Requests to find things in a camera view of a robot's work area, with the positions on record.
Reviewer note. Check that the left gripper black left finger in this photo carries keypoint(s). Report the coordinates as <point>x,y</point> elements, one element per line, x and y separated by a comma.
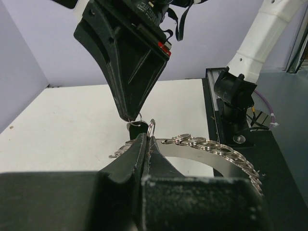
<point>104,200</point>

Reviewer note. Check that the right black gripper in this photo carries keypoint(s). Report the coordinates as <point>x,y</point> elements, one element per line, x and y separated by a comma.
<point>131,50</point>

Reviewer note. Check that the black key fob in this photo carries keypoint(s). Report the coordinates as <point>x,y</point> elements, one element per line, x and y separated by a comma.
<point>135,128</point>

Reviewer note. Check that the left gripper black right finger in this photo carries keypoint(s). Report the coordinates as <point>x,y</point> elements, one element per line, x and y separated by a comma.
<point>173,202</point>

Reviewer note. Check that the metal ring disc with keyrings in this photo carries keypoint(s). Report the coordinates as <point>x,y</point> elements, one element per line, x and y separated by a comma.
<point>142,170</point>

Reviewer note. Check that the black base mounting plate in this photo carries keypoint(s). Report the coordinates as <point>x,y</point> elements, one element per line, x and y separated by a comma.
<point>272,138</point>

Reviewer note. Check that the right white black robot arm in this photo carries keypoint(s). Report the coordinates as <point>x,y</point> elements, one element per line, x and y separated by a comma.
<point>238,79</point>

